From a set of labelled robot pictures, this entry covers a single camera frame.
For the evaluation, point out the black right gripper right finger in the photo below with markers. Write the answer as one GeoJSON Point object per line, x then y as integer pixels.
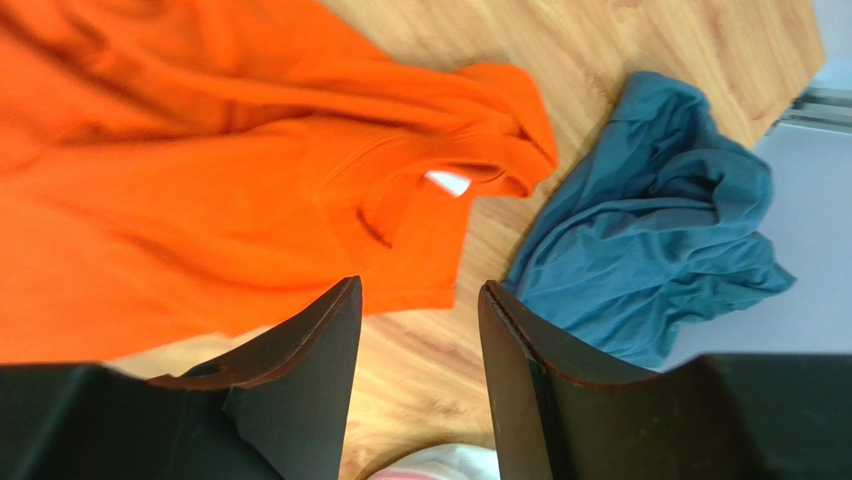
{"type": "Point", "coordinates": [562, 409]}

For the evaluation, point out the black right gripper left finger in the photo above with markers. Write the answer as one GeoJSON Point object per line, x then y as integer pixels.
{"type": "Point", "coordinates": [273, 408]}

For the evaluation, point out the orange t-shirt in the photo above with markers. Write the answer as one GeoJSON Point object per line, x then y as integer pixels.
{"type": "Point", "coordinates": [171, 169]}

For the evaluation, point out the white mesh laundry bag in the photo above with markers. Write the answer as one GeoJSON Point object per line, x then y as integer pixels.
{"type": "Point", "coordinates": [444, 462]}

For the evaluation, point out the teal blue t-shirt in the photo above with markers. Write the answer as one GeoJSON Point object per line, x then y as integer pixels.
{"type": "Point", "coordinates": [656, 228]}

